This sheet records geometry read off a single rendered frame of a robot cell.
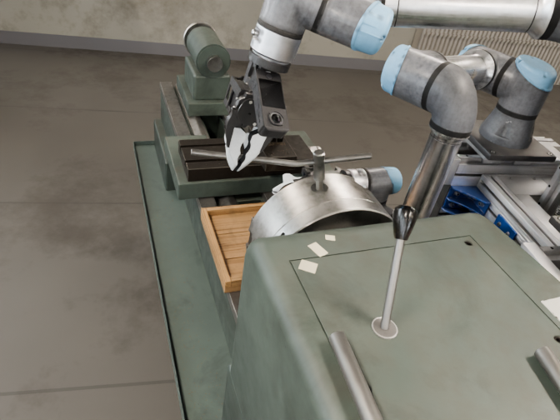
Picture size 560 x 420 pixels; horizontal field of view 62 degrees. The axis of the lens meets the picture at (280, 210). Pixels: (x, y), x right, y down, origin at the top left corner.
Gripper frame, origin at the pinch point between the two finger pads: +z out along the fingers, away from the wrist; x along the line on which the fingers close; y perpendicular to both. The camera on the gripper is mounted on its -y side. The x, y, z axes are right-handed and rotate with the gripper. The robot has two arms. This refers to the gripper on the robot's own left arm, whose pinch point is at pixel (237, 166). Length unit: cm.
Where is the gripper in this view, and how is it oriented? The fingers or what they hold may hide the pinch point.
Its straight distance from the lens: 84.7
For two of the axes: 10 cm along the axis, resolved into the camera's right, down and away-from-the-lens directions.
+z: -3.4, 8.0, 5.0
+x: -8.8, -0.9, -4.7
